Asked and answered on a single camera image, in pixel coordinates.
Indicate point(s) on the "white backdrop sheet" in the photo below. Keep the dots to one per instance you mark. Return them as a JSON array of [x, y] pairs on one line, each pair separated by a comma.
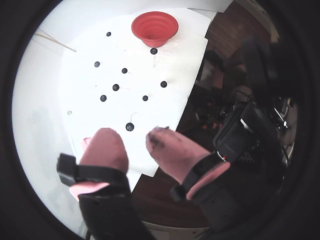
[[42, 100]]

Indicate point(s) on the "red collapsible silicone cup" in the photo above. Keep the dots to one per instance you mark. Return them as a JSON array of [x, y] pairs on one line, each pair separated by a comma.
[[155, 27]]

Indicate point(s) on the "stained pink gripper finger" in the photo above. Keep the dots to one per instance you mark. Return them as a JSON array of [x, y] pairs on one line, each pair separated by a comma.
[[175, 155]]

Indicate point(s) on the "black box device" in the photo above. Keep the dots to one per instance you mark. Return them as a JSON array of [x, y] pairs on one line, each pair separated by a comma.
[[232, 140]]

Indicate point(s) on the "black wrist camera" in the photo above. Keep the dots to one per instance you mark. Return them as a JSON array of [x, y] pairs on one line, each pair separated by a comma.
[[260, 62]]

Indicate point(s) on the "pink-tipped gripper finger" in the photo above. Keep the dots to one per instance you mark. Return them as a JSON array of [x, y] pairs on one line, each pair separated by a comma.
[[105, 150]]

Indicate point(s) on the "white foam block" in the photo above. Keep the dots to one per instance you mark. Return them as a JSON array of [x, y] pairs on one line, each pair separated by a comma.
[[165, 112]]

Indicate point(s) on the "small greenish speck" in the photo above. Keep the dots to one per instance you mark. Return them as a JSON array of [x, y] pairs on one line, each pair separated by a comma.
[[69, 113]]

